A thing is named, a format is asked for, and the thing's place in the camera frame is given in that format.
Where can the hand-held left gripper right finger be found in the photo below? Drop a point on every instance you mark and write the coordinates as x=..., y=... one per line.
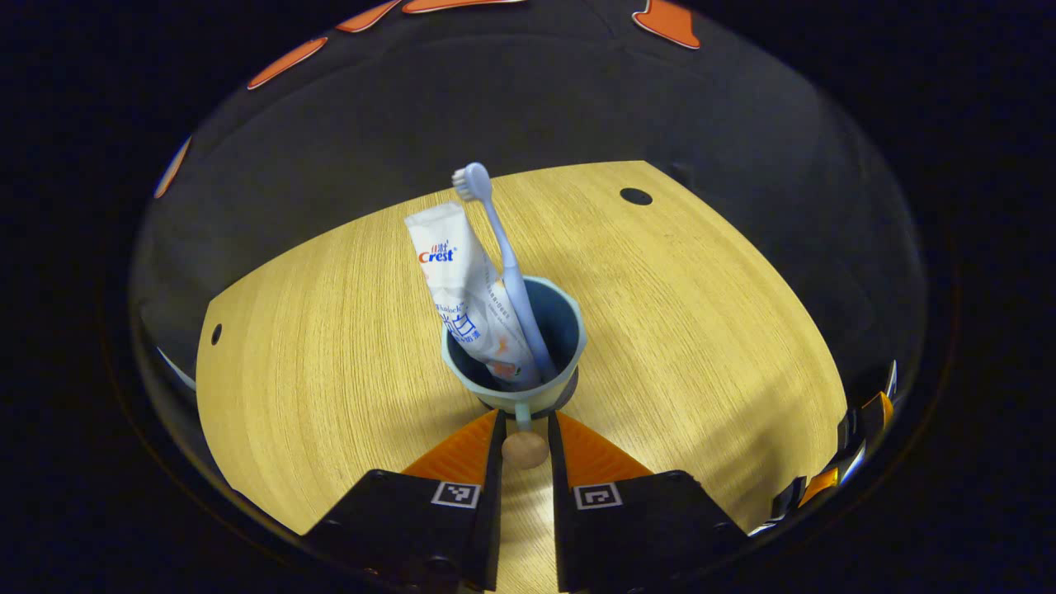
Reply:
x=559, y=511

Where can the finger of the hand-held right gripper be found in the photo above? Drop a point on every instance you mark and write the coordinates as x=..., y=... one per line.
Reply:
x=862, y=425
x=792, y=495

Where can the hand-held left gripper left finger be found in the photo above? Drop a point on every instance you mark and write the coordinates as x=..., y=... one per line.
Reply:
x=488, y=511

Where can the blue cup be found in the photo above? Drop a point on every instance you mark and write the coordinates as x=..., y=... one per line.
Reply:
x=557, y=322

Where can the light blue toothbrush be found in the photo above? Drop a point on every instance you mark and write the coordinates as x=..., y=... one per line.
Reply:
x=511, y=280

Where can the white toothpaste tube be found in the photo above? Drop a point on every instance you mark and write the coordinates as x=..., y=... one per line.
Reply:
x=450, y=264

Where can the black backdrop cloth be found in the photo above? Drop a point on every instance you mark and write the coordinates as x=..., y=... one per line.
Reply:
x=495, y=99

